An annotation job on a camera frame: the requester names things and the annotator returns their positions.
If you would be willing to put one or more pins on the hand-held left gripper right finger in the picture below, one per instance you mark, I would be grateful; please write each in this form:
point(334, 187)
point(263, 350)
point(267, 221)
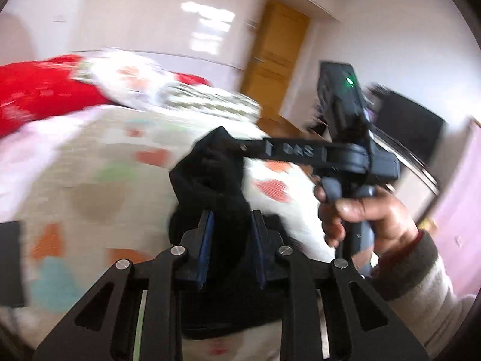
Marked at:
point(259, 248)

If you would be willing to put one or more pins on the green patterned bolster pillow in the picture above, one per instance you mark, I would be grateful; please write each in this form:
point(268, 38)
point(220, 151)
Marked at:
point(214, 99)

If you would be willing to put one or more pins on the black pants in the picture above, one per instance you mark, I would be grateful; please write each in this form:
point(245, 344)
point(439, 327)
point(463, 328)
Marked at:
point(218, 180)

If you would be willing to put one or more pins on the white glossy wardrobe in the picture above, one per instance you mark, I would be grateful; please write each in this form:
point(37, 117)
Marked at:
point(158, 22)

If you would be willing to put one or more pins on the floral leaf print pillow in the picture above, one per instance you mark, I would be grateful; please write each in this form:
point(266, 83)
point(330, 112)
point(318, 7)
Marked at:
point(124, 79)

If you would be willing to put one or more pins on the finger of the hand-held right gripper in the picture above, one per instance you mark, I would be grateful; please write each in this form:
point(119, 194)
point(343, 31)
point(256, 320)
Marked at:
point(285, 152)

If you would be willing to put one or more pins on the person's right hand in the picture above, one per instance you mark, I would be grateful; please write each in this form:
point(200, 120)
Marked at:
point(375, 214)

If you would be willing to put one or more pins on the white fleece blanket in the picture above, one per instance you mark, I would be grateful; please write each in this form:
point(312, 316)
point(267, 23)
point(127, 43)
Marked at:
point(26, 146)

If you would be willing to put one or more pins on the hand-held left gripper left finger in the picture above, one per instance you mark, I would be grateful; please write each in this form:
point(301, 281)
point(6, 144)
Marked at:
point(203, 248)

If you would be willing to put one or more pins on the wooden door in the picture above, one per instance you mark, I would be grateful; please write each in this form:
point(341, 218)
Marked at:
point(276, 60)

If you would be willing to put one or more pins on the quilted heart patterned bedspread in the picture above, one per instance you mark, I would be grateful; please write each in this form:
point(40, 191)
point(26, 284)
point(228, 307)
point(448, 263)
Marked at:
point(97, 195)

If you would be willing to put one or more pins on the black flat phone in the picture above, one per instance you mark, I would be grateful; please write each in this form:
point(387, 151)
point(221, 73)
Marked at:
point(10, 263)

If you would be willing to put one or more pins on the black television screen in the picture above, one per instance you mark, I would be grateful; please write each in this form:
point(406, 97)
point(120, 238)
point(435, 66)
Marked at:
point(407, 128)

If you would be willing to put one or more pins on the red embroidered pillow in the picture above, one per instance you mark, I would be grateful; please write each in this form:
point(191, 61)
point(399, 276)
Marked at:
point(41, 90)

